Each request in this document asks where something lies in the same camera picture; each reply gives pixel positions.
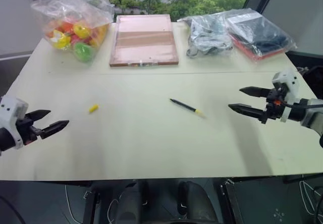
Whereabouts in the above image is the dark rounded shape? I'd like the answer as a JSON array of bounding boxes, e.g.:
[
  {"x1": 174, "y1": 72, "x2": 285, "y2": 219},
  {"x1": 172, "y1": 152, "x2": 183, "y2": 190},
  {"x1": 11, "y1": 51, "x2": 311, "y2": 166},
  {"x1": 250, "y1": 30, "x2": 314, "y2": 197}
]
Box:
[
  {"x1": 176, "y1": 180, "x2": 218, "y2": 224},
  {"x1": 111, "y1": 181, "x2": 150, "y2": 224}
]

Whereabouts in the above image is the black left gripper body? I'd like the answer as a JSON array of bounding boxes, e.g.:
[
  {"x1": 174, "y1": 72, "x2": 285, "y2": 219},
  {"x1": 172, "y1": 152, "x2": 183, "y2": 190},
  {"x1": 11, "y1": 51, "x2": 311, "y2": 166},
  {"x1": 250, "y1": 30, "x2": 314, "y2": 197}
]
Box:
[{"x1": 15, "y1": 116, "x2": 45, "y2": 146}]

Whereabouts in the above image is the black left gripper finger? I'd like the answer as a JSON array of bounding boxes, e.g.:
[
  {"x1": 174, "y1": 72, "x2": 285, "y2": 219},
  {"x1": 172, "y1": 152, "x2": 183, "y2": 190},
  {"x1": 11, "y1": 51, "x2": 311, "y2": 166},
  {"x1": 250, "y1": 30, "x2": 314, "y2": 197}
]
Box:
[
  {"x1": 39, "y1": 120, "x2": 70, "y2": 139},
  {"x1": 25, "y1": 109, "x2": 51, "y2": 123}
]

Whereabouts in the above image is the pink flat wooden box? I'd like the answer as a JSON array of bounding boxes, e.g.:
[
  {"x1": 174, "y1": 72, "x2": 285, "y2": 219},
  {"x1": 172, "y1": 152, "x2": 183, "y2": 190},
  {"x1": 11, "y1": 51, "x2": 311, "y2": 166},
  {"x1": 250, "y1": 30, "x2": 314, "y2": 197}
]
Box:
[{"x1": 109, "y1": 14, "x2": 180, "y2": 68}]

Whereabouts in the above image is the clear bag with dark cloth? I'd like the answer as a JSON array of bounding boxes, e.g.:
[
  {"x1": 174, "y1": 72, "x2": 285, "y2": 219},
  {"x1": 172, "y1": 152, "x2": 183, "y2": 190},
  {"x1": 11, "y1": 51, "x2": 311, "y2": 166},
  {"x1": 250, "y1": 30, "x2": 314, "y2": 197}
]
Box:
[{"x1": 224, "y1": 8, "x2": 298, "y2": 63}]

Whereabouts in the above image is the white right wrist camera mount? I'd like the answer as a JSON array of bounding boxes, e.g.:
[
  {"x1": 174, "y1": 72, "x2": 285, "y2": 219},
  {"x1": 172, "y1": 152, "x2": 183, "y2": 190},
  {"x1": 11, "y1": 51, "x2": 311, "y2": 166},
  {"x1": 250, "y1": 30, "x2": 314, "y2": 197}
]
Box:
[{"x1": 272, "y1": 69, "x2": 301, "y2": 123}]

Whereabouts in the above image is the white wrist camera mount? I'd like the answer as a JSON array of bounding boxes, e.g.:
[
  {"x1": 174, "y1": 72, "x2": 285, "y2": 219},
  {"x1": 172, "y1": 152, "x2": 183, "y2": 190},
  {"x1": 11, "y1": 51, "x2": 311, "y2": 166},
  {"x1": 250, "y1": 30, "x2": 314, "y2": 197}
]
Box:
[
  {"x1": 272, "y1": 69, "x2": 301, "y2": 123},
  {"x1": 0, "y1": 95, "x2": 29, "y2": 150}
]

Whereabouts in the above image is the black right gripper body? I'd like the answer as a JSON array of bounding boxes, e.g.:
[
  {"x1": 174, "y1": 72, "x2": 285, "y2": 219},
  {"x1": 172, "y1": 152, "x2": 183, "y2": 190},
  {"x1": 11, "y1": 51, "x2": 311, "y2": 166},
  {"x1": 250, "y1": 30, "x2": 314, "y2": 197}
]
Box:
[{"x1": 261, "y1": 87, "x2": 288, "y2": 125}]

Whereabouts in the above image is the thin white cable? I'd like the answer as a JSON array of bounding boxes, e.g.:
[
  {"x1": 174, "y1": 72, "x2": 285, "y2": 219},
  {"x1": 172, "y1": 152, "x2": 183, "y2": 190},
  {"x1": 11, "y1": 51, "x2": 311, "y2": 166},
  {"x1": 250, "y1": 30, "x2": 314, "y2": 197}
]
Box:
[
  {"x1": 106, "y1": 198, "x2": 120, "y2": 224},
  {"x1": 299, "y1": 181, "x2": 323, "y2": 218}
]

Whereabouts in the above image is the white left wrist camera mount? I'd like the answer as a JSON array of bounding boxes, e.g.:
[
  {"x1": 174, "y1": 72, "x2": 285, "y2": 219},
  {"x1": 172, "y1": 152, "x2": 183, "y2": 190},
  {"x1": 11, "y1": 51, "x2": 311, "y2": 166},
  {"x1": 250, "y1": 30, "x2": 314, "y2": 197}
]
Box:
[{"x1": 0, "y1": 95, "x2": 29, "y2": 150}]

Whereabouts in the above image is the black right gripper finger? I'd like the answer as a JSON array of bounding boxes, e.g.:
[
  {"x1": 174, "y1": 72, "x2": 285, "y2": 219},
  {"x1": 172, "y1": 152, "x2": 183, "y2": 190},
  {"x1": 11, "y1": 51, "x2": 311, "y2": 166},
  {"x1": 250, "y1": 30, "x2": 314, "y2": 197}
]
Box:
[
  {"x1": 228, "y1": 103, "x2": 265, "y2": 124},
  {"x1": 239, "y1": 86, "x2": 273, "y2": 99}
]

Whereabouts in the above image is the clear bag of grey cables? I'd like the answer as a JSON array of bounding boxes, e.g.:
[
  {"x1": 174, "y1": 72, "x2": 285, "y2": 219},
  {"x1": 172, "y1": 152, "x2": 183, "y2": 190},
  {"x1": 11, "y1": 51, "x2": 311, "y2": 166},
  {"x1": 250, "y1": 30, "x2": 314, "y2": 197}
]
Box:
[{"x1": 177, "y1": 13, "x2": 234, "y2": 58}]

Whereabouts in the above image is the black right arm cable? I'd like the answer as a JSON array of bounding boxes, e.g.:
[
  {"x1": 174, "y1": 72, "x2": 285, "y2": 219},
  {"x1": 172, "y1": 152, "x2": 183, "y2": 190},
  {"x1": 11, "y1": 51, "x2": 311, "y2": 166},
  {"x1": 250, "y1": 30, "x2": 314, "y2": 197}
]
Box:
[{"x1": 281, "y1": 100, "x2": 323, "y2": 110}]

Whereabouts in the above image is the black pen with yellow end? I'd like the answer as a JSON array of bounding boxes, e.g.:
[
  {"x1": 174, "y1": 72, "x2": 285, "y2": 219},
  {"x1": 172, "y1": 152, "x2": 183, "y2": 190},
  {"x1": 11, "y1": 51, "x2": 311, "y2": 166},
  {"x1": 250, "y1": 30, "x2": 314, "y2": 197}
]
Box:
[{"x1": 169, "y1": 98, "x2": 205, "y2": 119}]

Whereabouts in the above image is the clear bag of colourful toys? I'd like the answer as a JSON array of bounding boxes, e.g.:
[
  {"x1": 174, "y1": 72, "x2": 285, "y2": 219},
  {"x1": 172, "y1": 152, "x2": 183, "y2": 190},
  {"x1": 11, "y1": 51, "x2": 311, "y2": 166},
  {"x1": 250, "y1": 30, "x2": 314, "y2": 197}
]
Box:
[{"x1": 30, "y1": 0, "x2": 114, "y2": 64}]

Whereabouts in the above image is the black panel with white marks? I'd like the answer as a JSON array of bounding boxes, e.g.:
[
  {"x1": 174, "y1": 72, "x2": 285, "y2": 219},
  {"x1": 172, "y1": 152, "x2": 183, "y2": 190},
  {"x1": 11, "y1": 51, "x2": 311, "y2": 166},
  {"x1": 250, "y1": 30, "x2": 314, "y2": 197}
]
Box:
[{"x1": 219, "y1": 177, "x2": 323, "y2": 224}]

